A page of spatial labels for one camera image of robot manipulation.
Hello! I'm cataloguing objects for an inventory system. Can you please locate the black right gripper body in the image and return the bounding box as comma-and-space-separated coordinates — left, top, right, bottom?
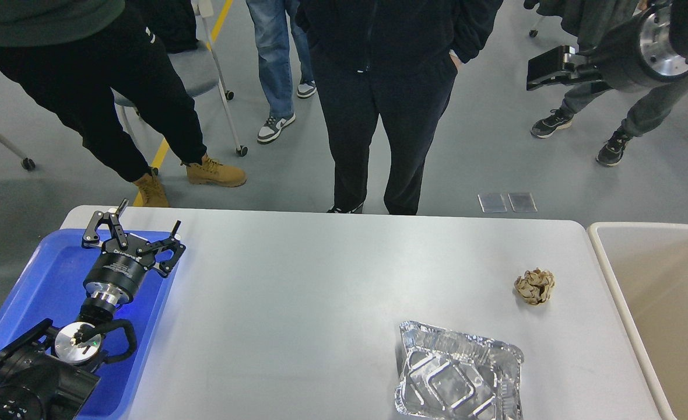
589, 6, 688, 91

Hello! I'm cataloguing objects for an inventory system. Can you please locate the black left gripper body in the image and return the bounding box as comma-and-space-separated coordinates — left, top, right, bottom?
83, 233, 167, 306

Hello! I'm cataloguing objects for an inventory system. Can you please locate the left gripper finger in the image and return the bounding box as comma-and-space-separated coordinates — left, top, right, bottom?
141, 221, 186, 278
81, 199, 129, 251

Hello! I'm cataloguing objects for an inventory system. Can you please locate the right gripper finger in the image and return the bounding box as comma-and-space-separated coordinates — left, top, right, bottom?
526, 45, 603, 91

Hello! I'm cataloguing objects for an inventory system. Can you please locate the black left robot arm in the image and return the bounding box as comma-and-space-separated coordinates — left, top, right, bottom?
0, 201, 186, 419

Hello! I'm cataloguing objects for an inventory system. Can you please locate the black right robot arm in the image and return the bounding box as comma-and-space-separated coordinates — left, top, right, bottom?
526, 1, 688, 92

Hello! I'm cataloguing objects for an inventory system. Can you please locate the white chair with jacket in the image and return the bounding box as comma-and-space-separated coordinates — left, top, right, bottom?
523, 1, 640, 51

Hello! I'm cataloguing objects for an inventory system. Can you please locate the person in grey trousers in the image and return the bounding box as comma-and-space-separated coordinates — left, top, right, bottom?
530, 1, 688, 167

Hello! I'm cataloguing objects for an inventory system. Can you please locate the blue plastic tray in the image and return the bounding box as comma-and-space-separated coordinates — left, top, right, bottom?
0, 229, 174, 419

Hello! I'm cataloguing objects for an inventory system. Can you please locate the grey chair leg castor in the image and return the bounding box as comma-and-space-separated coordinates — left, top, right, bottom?
0, 133, 37, 171

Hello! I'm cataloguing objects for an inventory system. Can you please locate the metal floor plate right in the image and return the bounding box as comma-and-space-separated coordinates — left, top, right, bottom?
508, 193, 538, 213

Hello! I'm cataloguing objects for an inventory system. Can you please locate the metal floor plate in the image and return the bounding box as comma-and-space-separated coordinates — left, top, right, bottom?
508, 193, 538, 213
478, 193, 507, 214

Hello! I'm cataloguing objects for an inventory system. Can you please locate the metal floor plate left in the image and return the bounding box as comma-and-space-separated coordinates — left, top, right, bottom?
478, 193, 507, 214

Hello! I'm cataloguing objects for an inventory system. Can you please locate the person in black clothes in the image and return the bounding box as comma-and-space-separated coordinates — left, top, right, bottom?
296, 1, 502, 215

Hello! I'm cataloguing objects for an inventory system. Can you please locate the white rolling chair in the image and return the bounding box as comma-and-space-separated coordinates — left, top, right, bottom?
114, 0, 249, 157

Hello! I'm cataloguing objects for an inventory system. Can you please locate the person in tan boots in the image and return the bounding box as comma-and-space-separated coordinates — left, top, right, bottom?
0, 1, 247, 207

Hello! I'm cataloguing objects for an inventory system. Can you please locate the crumpled brown paper ball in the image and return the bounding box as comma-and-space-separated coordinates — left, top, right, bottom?
514, 268, 556, 306

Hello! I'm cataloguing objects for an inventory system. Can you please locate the beige plastic bin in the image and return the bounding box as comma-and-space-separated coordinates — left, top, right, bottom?
588, 222, 688, 419

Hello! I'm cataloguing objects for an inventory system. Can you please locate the person in blue jeans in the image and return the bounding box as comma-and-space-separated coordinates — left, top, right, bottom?
246, 1, 317, 144

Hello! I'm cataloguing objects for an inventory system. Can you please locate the aluminium foil food tray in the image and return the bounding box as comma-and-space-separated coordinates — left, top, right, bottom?
395, 321, 524, 419

